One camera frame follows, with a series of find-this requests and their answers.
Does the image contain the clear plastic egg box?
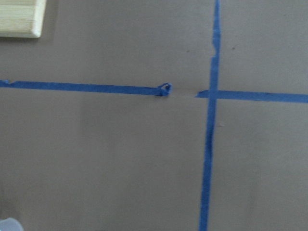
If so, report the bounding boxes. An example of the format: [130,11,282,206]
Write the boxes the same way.
[0,218,24,231]

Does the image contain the bamboo cutting board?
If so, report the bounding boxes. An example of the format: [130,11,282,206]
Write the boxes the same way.
[0,0,47,39]

